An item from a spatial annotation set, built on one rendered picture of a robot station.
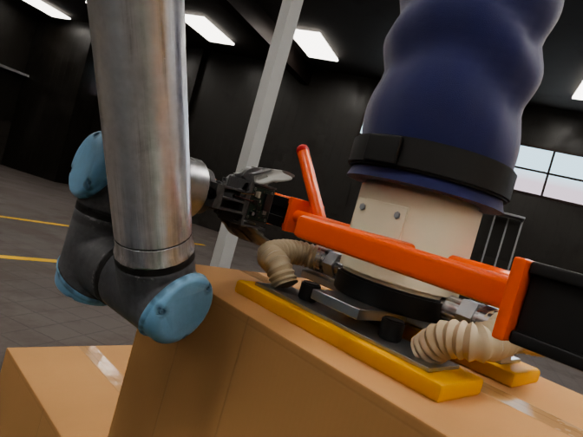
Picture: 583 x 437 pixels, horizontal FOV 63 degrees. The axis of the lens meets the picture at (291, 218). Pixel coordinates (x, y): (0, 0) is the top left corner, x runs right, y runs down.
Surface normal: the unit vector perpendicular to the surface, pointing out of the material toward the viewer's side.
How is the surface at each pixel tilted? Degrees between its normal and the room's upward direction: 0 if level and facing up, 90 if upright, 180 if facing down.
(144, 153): 109
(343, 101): 90
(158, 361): 90
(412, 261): 90
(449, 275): 90
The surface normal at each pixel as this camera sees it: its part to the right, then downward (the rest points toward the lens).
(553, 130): -0.35, -0.07
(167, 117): 0.71, 0.34
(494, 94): 0.32, -0.13
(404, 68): -0.73, -0.47
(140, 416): -0.71, -0.18
